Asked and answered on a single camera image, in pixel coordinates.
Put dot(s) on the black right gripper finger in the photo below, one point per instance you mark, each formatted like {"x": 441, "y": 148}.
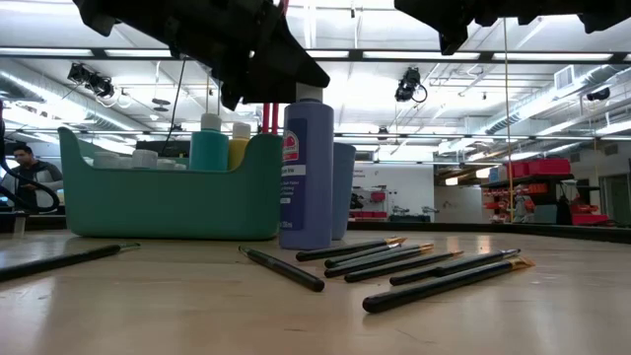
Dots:
{"x": 439, "y": 20}

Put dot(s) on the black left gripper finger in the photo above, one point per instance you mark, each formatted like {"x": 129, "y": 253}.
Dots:
{"x": 271, "y": 64}

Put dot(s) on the yellow paint bottle white cap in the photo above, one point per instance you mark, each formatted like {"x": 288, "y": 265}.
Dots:
{"x": 240, "y": 148}

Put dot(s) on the large turquoise paint bottle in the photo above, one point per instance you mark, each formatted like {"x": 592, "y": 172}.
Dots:
{"x": 209, "y": 148}

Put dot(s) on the large purple paint bottle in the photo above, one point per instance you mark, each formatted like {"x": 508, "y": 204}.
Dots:
{"x": 315, "y": 187}

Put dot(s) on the blue plastic cup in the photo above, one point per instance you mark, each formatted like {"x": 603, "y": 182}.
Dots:
{"x": 345, "y": 197}

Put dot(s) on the teal plastic bin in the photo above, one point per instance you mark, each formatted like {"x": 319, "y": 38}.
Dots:
{"x": 172, "y": 207}

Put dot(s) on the red desk lamp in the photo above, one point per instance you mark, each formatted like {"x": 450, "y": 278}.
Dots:
{"x": 270, "y": 118}

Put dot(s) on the black ceiling fixture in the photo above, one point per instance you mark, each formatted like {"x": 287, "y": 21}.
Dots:
{"x": 599, "y": 93}

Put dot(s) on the red storage shelf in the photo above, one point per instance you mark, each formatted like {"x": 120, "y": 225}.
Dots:
{"x": 542, "y": 166}

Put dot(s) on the red tool chest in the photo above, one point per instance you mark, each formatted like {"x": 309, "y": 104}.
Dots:
{"x": 377, "y": 196}

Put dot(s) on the distant robot station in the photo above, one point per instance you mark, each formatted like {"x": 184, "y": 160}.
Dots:
{"x": 409, "y": 217}

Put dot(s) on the person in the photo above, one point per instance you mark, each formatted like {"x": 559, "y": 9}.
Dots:
{"x": 29, "y": 170}

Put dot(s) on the black paintbrush dark ferrule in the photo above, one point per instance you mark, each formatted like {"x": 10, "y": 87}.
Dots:
{"x": 399, "y": 267}

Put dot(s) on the thin black paintbrush green tip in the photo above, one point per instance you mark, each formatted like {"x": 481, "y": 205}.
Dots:
{"x": 64, "y": 260}

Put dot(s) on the black ceiling camera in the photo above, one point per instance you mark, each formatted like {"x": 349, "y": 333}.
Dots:
{"x": 91, "y": 79}
{"x": 408, "y": 85}

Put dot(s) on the black overhead frame beam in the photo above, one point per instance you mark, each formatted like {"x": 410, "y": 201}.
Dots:
{"x": 370, "y": 55}

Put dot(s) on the silver air duct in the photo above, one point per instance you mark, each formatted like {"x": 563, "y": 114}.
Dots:
{"x": 562, "y": 93}

